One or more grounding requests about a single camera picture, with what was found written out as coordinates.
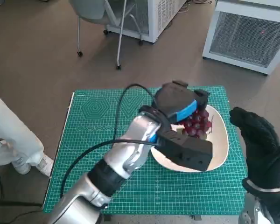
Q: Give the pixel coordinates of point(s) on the black table bracket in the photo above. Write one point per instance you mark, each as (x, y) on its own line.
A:
(108, 214)
(197, 217)

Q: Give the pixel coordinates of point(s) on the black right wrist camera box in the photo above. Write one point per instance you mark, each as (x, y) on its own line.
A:
(275, 206)

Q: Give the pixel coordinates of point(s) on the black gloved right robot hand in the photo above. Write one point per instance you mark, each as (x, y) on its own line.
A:
(261, 144)

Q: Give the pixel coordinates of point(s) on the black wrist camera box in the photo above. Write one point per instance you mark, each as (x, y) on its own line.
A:
(191, 151)
(275, 206)

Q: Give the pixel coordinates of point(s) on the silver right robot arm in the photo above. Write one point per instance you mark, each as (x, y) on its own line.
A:
(249, 207)

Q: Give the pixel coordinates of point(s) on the green cutting mat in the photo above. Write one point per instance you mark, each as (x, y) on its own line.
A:
(177, 191)

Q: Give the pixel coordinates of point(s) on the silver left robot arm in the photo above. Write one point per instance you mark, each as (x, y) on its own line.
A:
(121, 158)

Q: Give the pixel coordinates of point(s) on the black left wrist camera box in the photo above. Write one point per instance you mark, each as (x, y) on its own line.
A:
(191, 151)

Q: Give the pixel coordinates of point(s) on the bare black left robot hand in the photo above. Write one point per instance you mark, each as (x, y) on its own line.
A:
(175, 98)

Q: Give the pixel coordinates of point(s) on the grey office chair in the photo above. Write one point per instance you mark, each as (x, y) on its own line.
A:
(93, 9)

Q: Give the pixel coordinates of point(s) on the red toy grape bunch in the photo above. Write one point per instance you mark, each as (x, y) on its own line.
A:
(198, 126)

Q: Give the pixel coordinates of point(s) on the white cabinet with glass door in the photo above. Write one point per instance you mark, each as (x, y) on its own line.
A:
(156, 18)

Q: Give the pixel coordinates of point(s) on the white cabinet with mesh front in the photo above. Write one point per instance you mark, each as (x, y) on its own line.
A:
(242, 37)

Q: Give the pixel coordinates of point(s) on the white square plate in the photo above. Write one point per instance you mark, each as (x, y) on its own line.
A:
(218, 144)

